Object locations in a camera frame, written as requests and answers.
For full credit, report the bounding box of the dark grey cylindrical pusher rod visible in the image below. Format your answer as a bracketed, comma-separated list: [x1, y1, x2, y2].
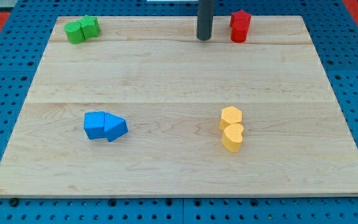
[196, 0, 214, 41]

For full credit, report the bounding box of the yellow hexagon block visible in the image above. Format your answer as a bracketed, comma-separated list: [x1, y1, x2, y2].
[219, 106, 242, 131]

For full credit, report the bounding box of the green circle block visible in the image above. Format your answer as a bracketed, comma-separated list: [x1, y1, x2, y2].
[64, 21, 85, 44]

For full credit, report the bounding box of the red star block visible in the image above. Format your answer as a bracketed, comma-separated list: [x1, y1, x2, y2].
[229, 9, 252, 28]

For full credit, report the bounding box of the wooden board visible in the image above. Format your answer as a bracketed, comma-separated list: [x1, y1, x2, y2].
[0, 16, 358, 198]

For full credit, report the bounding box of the green star block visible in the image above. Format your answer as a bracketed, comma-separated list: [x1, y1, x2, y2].
[79, 15, 100, 39]

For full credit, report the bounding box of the yellow heart block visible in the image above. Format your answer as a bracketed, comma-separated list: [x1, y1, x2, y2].
[222, 123, 244, 153]

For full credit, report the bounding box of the blue triangle block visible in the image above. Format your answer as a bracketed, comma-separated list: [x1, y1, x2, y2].
[104, 113, 128, 142]

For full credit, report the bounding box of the blue square block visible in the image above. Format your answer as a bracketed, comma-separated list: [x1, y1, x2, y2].
[83, 111, 106, 139]

